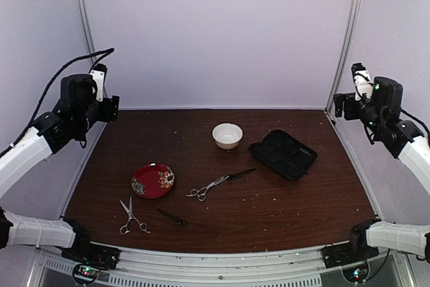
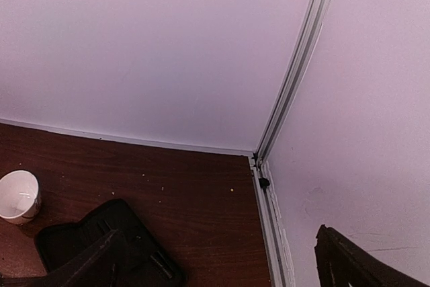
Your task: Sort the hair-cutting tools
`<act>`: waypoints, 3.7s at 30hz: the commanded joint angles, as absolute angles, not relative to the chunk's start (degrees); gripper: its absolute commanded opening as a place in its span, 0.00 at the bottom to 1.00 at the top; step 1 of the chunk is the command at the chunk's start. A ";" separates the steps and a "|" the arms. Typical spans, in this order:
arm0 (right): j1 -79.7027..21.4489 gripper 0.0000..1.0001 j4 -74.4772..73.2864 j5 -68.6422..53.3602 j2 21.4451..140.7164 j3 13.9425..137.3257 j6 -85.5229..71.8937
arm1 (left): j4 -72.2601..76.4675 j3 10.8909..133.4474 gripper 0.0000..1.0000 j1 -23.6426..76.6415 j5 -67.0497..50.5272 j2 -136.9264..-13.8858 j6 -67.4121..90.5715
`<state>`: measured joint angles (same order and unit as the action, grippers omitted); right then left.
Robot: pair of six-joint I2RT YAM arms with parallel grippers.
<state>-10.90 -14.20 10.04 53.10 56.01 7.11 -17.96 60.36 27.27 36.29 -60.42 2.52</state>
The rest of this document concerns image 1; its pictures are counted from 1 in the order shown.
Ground black zippered tool case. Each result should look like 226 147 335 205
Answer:
248 129 318 180

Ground silver hair cutting scissors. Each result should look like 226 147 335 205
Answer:
120 197 151 236

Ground silver thinning scissors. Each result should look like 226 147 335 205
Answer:
186 174 232 202

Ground black hair clip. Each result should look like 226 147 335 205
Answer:
157 208 187 227
227 168 256 181

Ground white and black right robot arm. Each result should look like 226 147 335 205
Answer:
333 71 429 261

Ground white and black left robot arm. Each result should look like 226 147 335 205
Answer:
1 68 119 263

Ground red floral plate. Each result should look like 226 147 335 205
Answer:
131 163 175 199

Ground white ceramic bowl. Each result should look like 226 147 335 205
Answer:
212 123 243 151

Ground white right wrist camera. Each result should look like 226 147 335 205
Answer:
351 63 373 101

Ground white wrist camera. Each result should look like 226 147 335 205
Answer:
351 63 373 101
89 63 108 102

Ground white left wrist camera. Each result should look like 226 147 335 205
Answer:
89 63 108 102

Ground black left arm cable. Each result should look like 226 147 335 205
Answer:
9 48 115 147

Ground right aluminium frame post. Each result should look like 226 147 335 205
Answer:
325 0 362 114

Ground aluminium frame post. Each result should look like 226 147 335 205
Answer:
325 0 362 114
76 0 95 54

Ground left aluminium frame post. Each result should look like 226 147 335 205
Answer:
76 0 95 54

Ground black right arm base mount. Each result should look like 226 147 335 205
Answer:
321 242 380 269

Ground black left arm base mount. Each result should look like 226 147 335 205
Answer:
57 243 120 270

